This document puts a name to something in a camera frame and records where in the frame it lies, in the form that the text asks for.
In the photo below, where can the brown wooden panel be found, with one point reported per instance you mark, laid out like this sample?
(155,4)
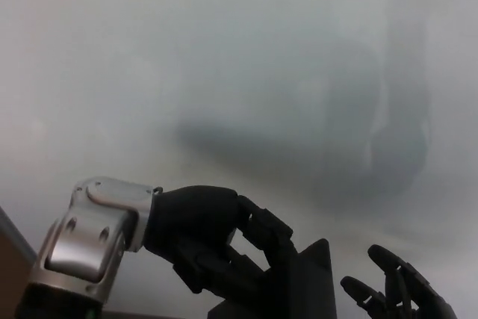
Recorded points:
(11,259)

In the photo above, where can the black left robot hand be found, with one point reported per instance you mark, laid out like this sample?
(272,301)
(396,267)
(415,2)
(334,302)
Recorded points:
(190,218)

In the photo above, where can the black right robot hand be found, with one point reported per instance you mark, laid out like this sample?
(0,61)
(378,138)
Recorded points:
(411,293)

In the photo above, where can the black magnetic marker holder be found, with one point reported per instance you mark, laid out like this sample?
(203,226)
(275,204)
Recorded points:
(298,289)

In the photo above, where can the white whiteboard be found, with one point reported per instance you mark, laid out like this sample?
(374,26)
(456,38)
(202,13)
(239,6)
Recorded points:
(224,54)

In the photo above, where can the grey aluminium whiteboard frame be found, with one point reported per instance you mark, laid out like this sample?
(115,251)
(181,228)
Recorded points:
(18,229)

